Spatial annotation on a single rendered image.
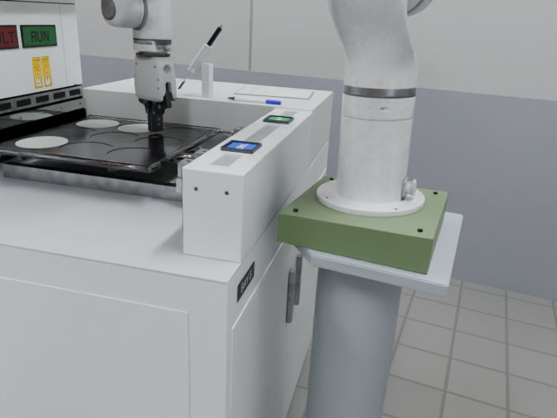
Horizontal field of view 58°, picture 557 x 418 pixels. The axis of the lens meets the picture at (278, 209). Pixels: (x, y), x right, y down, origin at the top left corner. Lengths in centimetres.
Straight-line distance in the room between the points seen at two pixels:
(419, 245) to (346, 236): 11
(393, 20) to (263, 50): 189
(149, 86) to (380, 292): 67
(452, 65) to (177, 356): 190
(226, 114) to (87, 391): 71
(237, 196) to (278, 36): 193
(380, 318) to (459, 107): 160
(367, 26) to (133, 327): 57
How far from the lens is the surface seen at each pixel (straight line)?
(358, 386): 102
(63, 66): 141
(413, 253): 78
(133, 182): 104
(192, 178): 74
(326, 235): 80
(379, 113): 82
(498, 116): 241
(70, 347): 91
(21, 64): 129
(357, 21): 79
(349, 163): 85
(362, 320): 93
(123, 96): 141
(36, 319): 92
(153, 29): 116
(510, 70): 240
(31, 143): 116
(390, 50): 80
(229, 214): 74
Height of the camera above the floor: 117
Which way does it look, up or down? 21 degrees down
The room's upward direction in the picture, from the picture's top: 3 degrees clockwise
